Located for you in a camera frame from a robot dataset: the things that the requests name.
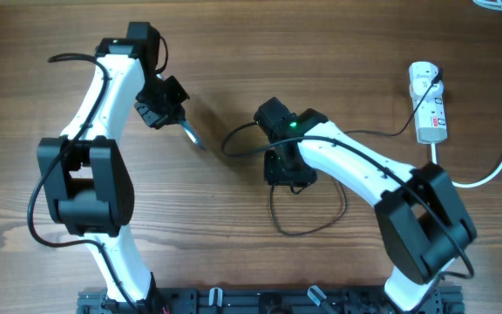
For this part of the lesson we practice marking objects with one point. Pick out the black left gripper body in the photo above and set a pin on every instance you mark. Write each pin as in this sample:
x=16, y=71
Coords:
x=158, y=101

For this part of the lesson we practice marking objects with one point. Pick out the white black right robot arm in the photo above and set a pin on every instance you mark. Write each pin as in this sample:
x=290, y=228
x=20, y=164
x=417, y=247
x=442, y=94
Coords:
x=422, y=220

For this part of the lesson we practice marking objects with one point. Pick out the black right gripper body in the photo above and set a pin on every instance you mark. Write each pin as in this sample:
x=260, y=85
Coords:
x=281, y=172

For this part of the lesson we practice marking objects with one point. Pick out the white usb wall adapter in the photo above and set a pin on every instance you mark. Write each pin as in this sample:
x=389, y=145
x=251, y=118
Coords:
x=419, y=86

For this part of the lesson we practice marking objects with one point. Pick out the teal screen smartphone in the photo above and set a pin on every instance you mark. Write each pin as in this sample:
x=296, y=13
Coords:
x=192, y=135

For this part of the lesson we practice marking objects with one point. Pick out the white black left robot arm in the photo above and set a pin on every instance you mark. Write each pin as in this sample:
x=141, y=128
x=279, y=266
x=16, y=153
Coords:
x=85, y=195

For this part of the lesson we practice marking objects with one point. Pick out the white power strip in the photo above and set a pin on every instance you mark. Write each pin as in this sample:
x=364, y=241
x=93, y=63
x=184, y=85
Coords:
x=429, y=118

